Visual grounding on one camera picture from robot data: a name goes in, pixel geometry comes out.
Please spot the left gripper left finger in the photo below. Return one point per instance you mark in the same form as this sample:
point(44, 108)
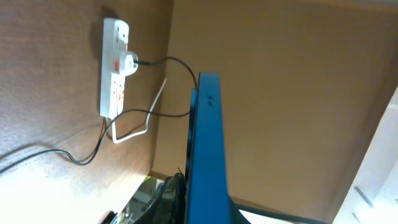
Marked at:
point(168, 203)

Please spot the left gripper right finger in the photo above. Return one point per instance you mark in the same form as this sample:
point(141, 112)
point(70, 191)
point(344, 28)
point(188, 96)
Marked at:
point(236, 216)

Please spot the blue Galaxy smartphone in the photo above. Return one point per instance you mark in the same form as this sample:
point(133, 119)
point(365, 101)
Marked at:
point(207, 192)

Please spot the white USB charger adapter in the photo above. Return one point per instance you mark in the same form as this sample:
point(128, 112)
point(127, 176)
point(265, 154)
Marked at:
point(127, 63)

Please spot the white power strip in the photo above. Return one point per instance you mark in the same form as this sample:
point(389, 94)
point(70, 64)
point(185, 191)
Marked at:
point(115, 41)

